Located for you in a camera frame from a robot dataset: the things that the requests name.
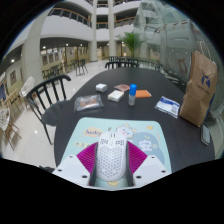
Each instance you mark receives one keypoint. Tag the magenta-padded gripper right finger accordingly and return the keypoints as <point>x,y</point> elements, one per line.
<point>150,168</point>

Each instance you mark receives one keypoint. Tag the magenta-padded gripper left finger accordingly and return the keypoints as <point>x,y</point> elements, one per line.
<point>71,168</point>

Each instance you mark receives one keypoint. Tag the white perforated computer mouse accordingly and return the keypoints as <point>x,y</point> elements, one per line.
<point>111,156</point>

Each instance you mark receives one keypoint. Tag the pale green cartoon mouse pad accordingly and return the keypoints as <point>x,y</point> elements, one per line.
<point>146,143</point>

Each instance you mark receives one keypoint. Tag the black wooden spindle chair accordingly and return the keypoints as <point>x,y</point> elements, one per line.
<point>55,115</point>
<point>121,63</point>

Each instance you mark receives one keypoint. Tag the clear white-blue tissue packet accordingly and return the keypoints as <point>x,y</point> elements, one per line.
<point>167,106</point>

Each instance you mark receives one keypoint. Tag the clear bag of brown snacks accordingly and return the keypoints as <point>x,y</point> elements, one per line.
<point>88,102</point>

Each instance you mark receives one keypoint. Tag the flat orange packet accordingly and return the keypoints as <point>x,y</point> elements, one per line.
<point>144,93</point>

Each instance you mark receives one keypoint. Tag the small blue-capped bottle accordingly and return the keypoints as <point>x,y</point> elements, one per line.
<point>132,95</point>

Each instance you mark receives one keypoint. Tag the white-backed wooden chair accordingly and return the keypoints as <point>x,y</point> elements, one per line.
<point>4,116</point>
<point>27,87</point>

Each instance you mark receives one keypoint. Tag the flat brown packet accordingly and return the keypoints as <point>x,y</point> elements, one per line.
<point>121,87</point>

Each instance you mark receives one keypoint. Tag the small white square box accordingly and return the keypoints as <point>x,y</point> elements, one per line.
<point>101,87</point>

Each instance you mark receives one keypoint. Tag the brown paper bag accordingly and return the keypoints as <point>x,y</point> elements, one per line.
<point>198,96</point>

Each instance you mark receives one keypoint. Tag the group of dark chairs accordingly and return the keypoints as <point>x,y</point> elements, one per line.
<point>80,66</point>

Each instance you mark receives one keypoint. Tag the green potted palm plant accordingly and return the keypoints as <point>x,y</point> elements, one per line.
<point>133,40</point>

